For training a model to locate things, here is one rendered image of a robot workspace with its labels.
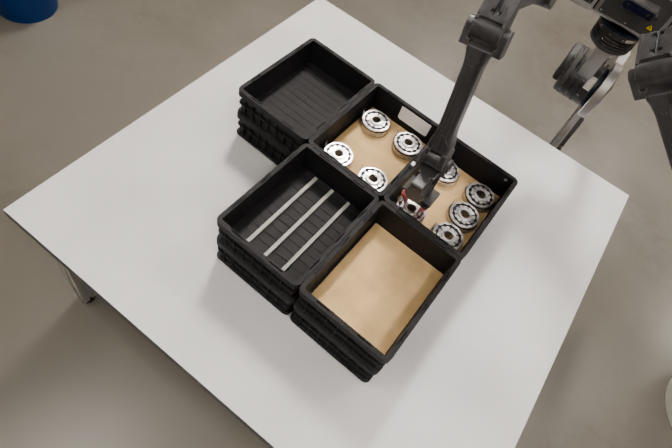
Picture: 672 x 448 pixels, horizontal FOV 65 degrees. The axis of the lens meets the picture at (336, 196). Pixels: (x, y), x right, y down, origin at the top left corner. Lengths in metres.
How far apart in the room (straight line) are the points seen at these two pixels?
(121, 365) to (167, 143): 0.91
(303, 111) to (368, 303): 0.73
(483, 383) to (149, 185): 1.22
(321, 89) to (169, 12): 1.75
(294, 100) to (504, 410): 1.21
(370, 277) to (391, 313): 0.12
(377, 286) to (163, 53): 2.14
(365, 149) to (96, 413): 1.39
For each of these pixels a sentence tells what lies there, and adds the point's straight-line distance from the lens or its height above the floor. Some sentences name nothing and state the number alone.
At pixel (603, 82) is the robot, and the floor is 1.21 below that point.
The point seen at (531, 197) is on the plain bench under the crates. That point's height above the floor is 0.70.
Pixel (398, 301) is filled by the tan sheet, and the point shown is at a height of 0.83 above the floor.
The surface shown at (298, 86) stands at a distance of 1.96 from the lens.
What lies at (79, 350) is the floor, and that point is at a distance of 2.36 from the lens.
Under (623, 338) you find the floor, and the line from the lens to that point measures 3.02.
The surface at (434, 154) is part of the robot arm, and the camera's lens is 1.47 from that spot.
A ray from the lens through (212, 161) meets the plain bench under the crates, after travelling 1.87.
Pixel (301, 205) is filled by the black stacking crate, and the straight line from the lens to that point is 1.64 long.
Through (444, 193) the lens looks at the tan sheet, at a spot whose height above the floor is 0.83.
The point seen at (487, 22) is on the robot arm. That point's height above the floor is 1.51.
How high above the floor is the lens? 2.20
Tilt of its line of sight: 55 degrees down
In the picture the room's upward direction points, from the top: 20 degrees clockwise
